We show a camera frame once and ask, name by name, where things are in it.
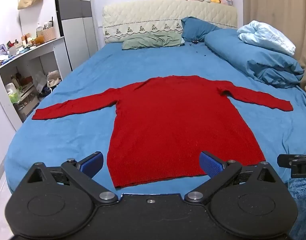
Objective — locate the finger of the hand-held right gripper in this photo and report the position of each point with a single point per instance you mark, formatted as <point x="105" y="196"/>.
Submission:
<point x="284" y="160"/>

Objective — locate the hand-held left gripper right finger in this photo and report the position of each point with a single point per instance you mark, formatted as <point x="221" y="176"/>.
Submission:
<point x="210" y="163"/>

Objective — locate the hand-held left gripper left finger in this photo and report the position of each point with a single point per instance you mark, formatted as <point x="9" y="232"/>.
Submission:
<point x="93" y="162"/>

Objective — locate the red knit sweater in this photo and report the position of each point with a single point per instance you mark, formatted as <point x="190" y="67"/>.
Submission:
<point x="168" y="120"/>

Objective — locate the blue bed sheet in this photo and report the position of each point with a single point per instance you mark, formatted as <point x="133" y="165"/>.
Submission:
<point x="75" y="135"/>

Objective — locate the blue shaggy rug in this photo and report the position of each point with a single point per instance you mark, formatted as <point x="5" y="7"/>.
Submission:
<point x="301" y="205"/>

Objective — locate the blue duvet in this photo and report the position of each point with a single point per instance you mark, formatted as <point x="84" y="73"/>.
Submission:
<point x="255" y="55"/>

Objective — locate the small black object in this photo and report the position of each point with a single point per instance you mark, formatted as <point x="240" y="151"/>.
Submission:
<point x="195" y="42"/>

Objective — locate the light blue blanket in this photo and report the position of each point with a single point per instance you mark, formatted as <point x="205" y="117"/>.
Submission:
<point x="266" y="36"/>

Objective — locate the white cluttered shelf desk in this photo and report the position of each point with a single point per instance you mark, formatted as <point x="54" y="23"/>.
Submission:
<point x="22" y="57"/>

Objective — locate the woven storage basket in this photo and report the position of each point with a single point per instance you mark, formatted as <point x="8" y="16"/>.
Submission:
<point x="49" y="33"/>

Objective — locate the dark blue pillow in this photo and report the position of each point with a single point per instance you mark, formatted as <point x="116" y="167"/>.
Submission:
<point x="196" y="28"/>

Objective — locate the green pillow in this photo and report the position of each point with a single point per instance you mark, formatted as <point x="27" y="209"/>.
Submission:
<point x="153" y="40"/>

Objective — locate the white and grey wardrobe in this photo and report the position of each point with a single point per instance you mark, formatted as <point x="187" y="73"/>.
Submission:
<point x="75" y="25"/>

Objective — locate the white bottle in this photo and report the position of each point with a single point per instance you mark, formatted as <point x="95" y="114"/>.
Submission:
<point x="39" y="31"/>

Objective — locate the beige curtain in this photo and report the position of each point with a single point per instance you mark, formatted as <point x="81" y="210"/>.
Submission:
<point x="273" y="2"/>

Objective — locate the cream quilted headboard cover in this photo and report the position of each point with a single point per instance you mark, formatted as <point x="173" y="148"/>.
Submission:
<point x="148" y="12"/>

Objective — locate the small photo frame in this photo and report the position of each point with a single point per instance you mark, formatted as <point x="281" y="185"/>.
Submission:
<point x="0" y="49"/>

